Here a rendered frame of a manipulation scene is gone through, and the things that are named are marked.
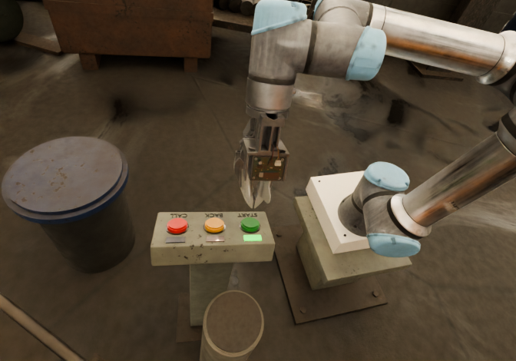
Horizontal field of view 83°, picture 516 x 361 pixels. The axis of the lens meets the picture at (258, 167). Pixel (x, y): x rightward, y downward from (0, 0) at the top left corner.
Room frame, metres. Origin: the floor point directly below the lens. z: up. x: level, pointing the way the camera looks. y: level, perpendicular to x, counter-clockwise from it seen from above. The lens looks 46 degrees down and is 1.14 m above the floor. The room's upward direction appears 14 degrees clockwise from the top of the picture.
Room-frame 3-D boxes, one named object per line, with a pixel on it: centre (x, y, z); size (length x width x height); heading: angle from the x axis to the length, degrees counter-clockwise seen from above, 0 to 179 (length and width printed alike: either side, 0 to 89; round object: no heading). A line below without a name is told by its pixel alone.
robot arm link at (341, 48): (0.47, -0.08, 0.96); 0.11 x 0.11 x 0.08; 4
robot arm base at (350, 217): (0.62, -0.37, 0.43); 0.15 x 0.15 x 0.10
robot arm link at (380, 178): (0.61, -0.36, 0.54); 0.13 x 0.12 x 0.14; 4
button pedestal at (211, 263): (0.32, 0.06, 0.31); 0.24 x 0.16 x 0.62; 107
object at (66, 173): (0.49, 0.54, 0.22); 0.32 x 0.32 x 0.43
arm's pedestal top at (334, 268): (0.62, -0.37, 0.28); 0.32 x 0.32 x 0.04; 24
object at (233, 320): (0.18, -0.03, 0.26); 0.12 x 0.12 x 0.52
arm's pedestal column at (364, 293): (0.62, -0.37, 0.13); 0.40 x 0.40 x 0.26; 24
